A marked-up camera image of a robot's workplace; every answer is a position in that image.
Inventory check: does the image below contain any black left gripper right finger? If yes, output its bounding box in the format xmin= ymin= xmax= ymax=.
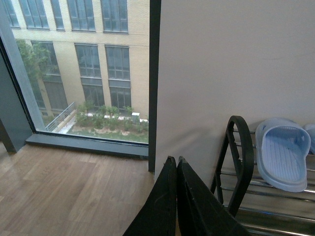
xmin=177 ymin=157 xmax=250 ymax=236

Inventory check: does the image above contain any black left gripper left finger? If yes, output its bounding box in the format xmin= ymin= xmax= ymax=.
xmin=124 ymin=156 xmax=177 ymax=236

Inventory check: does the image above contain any light blue slipper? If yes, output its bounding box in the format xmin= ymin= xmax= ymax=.
xmin=255 ymin=118 xmax=311 ymax=192
xmin=303 ymin=123 xmax=315 ymax=154

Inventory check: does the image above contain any black metal shoe rack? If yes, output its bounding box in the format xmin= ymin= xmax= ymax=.
xmin=211 ymin=116 xmax=315 ymax=236

